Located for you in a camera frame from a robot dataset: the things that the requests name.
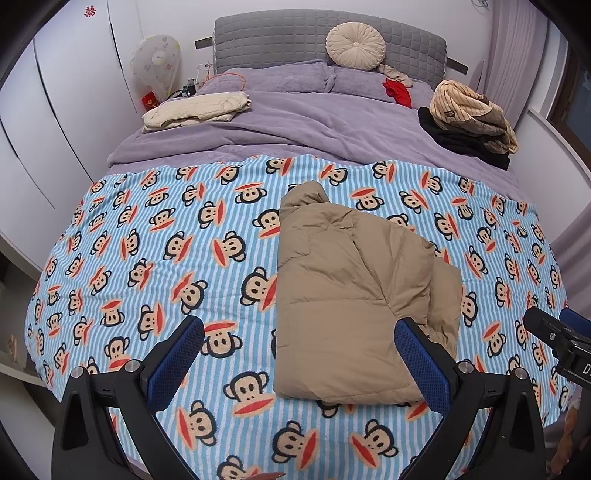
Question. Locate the red paper decal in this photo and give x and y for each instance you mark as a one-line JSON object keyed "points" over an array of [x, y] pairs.
{"points": [[88, 11]]}

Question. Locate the black folded garment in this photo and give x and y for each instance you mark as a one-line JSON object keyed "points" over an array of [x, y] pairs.
{"points": [[461, 143]]}

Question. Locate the dark framed window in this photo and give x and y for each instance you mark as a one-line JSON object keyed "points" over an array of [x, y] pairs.
{"points": [[575, 92]]}

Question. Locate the purple duvet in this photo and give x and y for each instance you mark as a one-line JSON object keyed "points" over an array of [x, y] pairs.
{"points": [[300, 124]]}

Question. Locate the red cloth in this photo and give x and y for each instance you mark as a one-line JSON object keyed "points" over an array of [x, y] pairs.
{"points": [[398, 94]]}

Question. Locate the white wardrobe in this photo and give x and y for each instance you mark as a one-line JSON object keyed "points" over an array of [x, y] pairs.
{"points": [[60, 115]]}

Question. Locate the cream folded jacket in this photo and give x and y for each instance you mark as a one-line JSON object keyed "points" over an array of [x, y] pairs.
{"points": [[194, 110]]}

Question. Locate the brown folded garment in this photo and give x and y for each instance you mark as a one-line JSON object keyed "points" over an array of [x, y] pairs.
{"points": [[496, 129]]}

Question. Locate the small red box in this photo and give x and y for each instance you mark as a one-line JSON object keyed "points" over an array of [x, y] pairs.
{"points": [[150, 100]]}

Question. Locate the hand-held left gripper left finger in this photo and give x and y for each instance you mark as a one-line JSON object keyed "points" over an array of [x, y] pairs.
{"points": [[178, 364]]}

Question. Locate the covered standing fan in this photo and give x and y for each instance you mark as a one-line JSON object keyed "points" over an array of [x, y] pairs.
{"points": [[154, 62]]}

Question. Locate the small beige cloth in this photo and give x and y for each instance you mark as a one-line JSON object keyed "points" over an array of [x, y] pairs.
{"points": [[396, 74]]}

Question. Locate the pale curtain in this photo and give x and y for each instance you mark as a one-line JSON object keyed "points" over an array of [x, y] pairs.
{"points": [[515, 50]]}

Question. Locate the grey padded headboard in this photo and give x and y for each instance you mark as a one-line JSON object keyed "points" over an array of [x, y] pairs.
{"points": [[277, 37]]}

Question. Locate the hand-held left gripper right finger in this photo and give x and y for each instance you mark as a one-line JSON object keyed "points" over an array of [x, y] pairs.
{"points": [[422, 369]]}

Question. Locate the tan puffer jacket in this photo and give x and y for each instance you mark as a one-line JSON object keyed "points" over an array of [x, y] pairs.
{"points": [[332, 300]]}

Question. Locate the small dark bottle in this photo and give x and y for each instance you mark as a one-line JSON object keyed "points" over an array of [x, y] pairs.
{"points": [[190, 87]]}

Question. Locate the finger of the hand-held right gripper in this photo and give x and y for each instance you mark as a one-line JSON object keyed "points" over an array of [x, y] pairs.
{"points": [[575, 319], [540, 323]]}

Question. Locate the monkey print striped blanket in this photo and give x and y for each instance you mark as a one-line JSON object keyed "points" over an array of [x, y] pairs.
{"points": [[161, 277]]}

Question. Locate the round cream cushion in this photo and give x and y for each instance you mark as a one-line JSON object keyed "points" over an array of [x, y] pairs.
{"points": [[355, 46]]}

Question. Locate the purple pillow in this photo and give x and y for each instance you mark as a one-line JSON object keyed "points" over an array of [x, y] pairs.
{"points": [[360, 83], [272, 76]]}

